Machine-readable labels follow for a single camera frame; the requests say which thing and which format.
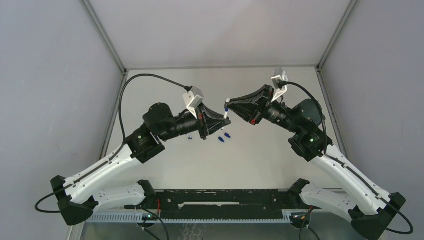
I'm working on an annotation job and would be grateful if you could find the left black camera cable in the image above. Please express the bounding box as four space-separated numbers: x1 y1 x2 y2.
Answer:
34 73 194 214

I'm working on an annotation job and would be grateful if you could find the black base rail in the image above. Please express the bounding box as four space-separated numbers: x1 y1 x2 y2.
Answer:
145 189 309 221

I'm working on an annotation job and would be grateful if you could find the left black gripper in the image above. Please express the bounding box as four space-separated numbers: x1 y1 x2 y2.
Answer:
159 102 231 142

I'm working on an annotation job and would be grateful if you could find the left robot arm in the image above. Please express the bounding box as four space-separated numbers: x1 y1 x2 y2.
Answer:
50 102 231 226

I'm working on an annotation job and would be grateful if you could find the right black camera cable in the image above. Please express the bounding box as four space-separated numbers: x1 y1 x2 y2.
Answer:
277 81 415 235

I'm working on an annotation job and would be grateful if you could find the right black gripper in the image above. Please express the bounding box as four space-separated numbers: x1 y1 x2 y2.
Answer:
224 85 301 135

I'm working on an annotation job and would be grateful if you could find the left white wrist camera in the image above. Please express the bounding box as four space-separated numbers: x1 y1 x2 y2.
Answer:
182 86 204 119

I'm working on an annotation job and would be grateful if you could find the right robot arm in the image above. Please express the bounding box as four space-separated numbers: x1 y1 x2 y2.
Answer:
224 85 406 240

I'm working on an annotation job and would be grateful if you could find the black camera cable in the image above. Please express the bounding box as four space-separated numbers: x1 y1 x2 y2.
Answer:
34 73 194 214
277 81 415 235

